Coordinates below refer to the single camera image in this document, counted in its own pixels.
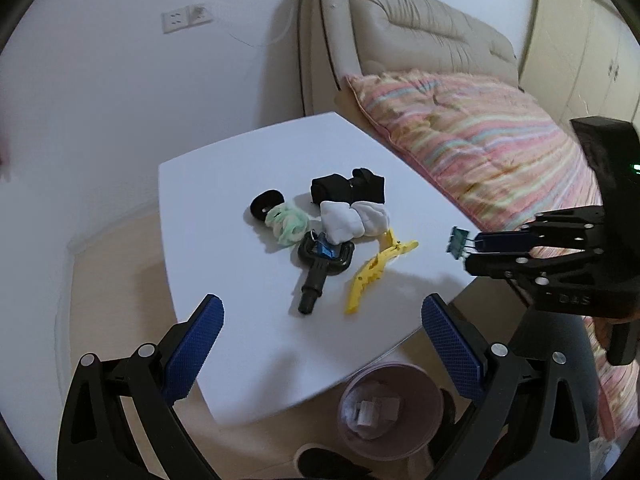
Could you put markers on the teal binder clip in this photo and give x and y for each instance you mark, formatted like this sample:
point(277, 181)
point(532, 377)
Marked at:
point(460, 243)

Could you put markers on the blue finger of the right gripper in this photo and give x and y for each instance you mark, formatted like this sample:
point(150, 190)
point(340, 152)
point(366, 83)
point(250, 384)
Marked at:
point(509, 241)
point(494, 263)

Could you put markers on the yellow plastic hair clip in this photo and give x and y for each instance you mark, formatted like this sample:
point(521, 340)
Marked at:
point(373, 270)

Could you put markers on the black rolled sock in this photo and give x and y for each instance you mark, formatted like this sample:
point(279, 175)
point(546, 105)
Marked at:
point(362, 186)

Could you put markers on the white rolled sock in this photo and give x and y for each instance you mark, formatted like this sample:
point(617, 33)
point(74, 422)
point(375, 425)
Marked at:
point(343, 222)

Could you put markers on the pink trash bin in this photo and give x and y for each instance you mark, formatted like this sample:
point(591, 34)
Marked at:
point(389, 411)

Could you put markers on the beige leather headboard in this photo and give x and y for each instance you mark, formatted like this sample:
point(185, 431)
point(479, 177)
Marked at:
point(341, 38)

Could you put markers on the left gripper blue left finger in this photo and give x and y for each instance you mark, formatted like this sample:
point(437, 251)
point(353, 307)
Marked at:
point(191, 345)

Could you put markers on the black plastic hook handle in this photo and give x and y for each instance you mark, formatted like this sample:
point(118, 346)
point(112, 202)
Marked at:
point(319, 268)

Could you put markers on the striped colourful quilt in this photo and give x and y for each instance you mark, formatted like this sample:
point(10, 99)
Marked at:
point(495, 153)

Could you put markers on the blue binder clip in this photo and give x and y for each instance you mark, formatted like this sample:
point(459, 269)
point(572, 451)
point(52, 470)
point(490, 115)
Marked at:
point(321, 245)

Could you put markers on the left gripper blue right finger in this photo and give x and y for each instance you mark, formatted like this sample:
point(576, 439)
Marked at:
point(459, 345)

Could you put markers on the cream wardrobe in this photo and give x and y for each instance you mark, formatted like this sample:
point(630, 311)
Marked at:
point(582, 59)

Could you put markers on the white wall socket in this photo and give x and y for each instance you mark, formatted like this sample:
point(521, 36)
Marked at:
point(186, 17)

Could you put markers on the black scrunchie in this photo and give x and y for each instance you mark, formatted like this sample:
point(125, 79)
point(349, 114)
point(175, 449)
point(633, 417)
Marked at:
point(263, 203)

